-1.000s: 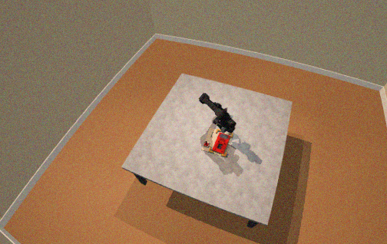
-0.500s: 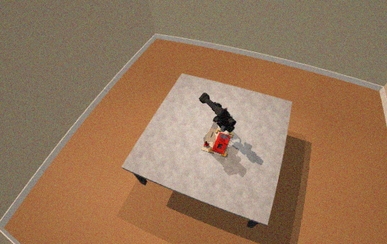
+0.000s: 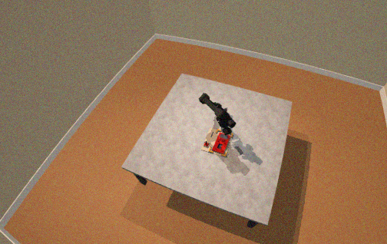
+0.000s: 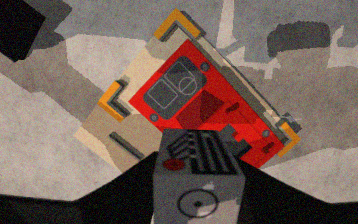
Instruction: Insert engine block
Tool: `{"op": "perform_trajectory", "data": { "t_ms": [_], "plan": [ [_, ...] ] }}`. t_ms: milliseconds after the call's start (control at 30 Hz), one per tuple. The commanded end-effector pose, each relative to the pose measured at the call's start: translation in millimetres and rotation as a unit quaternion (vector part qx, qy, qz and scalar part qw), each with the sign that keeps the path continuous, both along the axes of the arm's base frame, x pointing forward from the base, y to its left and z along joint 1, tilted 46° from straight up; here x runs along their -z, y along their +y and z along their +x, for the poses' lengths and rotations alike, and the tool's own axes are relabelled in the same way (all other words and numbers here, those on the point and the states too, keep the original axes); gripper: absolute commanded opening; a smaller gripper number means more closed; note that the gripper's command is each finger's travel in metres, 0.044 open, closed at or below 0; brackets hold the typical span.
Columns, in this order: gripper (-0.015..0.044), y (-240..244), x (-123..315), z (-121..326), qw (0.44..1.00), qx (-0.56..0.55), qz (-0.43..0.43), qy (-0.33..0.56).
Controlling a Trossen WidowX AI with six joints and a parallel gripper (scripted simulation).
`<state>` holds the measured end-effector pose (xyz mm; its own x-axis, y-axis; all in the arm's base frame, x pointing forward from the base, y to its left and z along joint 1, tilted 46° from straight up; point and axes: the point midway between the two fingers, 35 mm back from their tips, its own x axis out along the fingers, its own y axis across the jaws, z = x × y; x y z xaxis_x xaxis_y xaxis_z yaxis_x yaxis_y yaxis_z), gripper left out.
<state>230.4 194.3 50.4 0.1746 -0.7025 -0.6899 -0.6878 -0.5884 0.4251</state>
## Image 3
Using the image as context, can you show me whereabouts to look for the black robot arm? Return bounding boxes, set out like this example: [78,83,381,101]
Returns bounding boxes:
[199,93,236,128]

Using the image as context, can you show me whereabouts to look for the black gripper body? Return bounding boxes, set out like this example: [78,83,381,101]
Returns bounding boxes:
[217,118,232,135]

